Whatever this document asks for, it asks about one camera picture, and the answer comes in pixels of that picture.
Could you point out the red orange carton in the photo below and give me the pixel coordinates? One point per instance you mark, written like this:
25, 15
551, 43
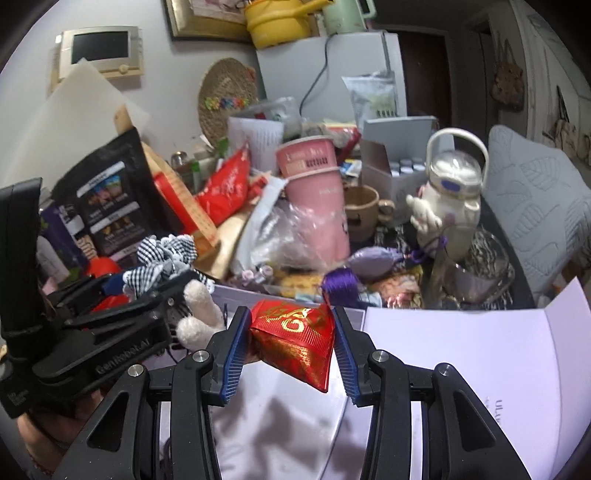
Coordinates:
180, 203

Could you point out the beige mug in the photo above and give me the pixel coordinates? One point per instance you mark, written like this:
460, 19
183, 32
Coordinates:
362, 214

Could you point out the lavender fabric sachet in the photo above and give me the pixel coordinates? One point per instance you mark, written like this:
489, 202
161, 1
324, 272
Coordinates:
374, 261

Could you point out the clear bag of sundries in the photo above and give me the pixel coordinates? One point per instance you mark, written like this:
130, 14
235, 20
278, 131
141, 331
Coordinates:
277, 110

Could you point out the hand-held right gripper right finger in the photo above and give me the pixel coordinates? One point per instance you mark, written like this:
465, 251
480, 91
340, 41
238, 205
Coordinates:
344, 357

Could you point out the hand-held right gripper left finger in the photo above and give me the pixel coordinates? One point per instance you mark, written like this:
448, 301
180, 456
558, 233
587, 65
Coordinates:
234, 357

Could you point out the white box of vials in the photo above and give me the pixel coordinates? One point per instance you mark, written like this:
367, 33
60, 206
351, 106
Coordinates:
401, 138

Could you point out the white mini fridge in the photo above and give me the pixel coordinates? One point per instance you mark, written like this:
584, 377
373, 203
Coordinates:
360, 55

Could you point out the white astronaut figure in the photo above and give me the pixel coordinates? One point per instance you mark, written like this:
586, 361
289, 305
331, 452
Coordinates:
455, 203

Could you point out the black coffee bag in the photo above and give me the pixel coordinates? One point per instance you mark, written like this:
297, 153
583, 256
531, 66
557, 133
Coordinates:
111, 194

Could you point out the purple box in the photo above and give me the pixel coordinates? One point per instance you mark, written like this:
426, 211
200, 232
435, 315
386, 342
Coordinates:
62, 221

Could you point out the pale green kettle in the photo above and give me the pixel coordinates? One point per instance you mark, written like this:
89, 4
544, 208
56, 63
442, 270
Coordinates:
344, 16

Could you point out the white cardboard box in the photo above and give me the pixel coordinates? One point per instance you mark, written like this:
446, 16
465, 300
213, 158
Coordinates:
461, 369

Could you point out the person's left hand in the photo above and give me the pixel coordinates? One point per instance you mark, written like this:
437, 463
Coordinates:
51, 434

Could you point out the white plastic board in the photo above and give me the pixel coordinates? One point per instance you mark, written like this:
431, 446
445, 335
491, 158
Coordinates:
78, 120

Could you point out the silver green packet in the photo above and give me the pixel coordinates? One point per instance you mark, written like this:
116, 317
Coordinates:
374, 97

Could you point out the yellow pot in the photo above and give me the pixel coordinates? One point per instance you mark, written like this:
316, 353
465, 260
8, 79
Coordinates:
277, 23

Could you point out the white printed leaflet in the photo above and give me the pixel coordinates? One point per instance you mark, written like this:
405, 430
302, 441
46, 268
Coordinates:
256, 138

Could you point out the colourful candy packet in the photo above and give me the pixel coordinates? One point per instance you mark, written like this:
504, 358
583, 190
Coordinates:
397, 288

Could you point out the yellow snack packet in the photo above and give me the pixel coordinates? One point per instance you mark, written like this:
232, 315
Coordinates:
295, 284

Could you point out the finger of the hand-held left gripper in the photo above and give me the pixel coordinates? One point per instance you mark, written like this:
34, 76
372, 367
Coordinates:
138, 305
74, 290

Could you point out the grey quilted cushion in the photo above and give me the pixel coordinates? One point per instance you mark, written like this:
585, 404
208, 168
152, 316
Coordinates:
535, 207

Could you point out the red snack bag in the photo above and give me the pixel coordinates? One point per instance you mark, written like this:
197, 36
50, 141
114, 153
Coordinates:
226, 184

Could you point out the clear plastic bag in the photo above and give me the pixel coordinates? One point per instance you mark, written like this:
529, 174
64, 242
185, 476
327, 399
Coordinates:
286, 240

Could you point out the purple tassel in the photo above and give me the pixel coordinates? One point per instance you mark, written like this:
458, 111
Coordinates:
341, 286

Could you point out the white pouch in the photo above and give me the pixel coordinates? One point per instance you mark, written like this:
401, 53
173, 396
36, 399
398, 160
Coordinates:
263, 203

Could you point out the white bottle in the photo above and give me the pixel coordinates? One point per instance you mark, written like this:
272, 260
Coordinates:
51, 263

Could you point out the tan paper pouch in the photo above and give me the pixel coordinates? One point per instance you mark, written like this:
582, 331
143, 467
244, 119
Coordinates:
226, 235

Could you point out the pink bead charm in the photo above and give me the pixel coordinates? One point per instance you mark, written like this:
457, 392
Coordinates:
256, 276

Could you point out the red gold snack packet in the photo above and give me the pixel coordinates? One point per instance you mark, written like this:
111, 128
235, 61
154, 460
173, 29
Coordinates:
295, 346

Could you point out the framed picture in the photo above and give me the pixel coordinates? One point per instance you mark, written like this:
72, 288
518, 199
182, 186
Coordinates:
203, 18

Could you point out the dark wooden door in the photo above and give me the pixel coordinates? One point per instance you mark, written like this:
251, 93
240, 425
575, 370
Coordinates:
425, 69

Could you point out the beige wall intercom panel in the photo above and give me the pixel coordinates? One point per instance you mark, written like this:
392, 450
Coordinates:
99, 48

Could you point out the red plastic container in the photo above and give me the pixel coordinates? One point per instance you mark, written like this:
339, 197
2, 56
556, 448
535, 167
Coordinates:
104, 268

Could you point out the clear glass cup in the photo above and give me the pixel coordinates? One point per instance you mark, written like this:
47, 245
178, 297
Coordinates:
480, 272

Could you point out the pink printed paper cup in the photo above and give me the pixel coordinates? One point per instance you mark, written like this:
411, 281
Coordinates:
307, 157

